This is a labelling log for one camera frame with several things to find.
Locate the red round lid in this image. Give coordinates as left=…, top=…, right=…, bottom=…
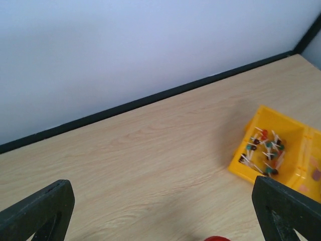
left=204, top=235, right=230, bottom=241

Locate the right black frame post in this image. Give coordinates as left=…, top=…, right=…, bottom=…
left=293, top=15, right=320, bottom=54

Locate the yellow popsicle candy bin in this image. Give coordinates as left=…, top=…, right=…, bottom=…
left=293, top=128, right=320, bottom=203

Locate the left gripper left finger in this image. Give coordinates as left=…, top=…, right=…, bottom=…
left=1, top=179, right=75, bottom=240

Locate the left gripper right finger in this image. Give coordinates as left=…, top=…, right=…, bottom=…
left=252, top=176, right=320, bottom=240

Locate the yellow lollipop bin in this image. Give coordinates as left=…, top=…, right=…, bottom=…
left=228, top=105, right=309, bottom=188

